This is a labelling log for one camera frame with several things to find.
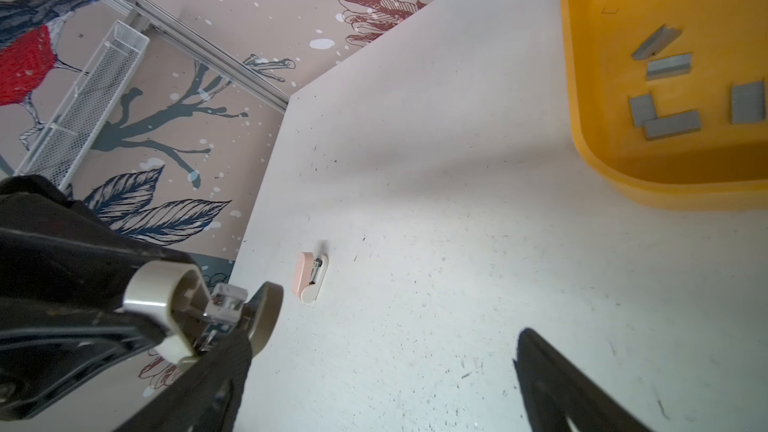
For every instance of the yellow plastic tray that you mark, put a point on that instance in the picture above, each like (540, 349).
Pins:
(721, 167)

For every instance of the beige olive mini stapler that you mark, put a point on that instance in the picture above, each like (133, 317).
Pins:
(194, 319)

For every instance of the aluminium cage frame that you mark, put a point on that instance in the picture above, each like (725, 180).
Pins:
(147, 14)

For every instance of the white wire mesh basket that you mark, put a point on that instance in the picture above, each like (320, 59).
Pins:
(63, 143)

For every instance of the grey staple strip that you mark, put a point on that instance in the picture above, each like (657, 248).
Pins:
(642, 109)
(656, 42)
(672, 125)
(748, 103)
(669, 67)

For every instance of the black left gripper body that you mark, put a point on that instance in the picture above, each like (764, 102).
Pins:
(56, 250)

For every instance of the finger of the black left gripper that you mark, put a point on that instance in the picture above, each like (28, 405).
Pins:
(48, 351)

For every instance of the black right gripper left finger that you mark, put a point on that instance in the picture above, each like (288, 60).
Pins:
(206, 397)

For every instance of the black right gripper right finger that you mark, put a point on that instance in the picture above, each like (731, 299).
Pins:
(557, 396)

